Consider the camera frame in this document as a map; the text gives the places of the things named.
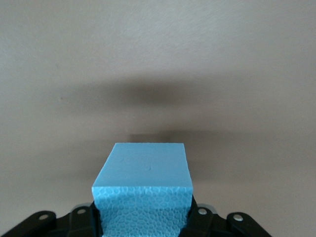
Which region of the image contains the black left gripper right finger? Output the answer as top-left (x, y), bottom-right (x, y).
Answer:
top-left (181, 197), bottom-right (272, 237)

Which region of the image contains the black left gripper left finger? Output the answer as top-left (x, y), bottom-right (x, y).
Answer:
top-left (0, 202), bottom-right (104, 237)

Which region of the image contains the blue foam block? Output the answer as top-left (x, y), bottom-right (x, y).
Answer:
top-left (91, 142), bottom-right (194, 237)

